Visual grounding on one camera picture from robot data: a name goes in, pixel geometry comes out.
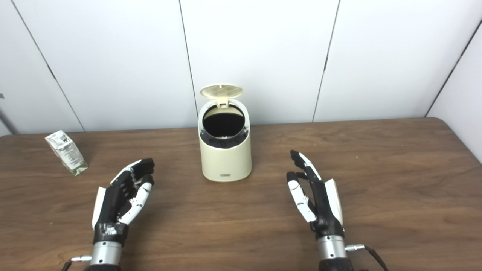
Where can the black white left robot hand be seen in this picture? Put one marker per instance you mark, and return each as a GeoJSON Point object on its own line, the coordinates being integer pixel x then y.
{"type": "Point", "coordinates": [113, 203]}

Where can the round cream bin lid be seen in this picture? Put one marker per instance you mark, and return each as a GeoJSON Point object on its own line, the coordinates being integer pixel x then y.
{"type": "Point", "coordinates": [221, 91]}

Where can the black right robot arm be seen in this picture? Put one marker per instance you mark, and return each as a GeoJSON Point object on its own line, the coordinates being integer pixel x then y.
{"type": "Point", "coordinates": [333, 252]}

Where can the white green milk carton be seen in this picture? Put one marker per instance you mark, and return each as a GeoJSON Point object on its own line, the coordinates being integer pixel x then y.
{"type": "Point", "coordinates": [67, 152]}

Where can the cream-colored bin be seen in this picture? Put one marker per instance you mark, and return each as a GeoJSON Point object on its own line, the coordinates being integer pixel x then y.
{"type": "Point", "coordinates": [226, 162]}

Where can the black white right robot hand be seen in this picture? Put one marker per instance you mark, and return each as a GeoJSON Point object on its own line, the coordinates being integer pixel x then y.
{"type": "Point", "coordinates": [325, 203]}

